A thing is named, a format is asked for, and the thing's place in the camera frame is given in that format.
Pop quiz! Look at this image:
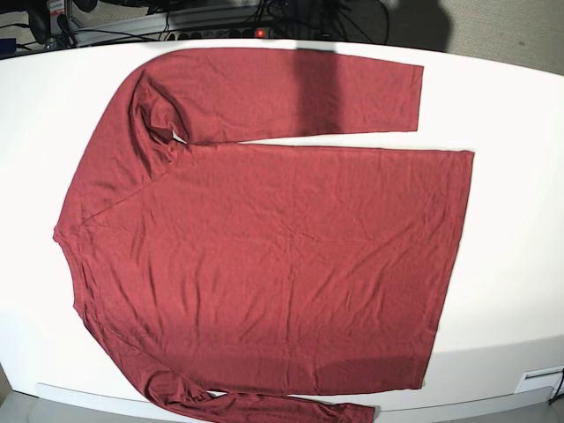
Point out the black power strip red switch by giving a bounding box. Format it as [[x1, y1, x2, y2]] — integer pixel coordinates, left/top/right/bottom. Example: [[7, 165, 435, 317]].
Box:
[[165, 26, 271, 41]]

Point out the red long-sleeve T-shirt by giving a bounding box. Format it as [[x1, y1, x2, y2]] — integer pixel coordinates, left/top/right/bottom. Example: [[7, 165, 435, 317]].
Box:
[[54, 48, 473, 422]]

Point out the white label box with cable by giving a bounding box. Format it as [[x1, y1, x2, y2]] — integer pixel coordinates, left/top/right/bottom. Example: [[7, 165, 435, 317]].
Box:
[[515, 366, 563, 399]]

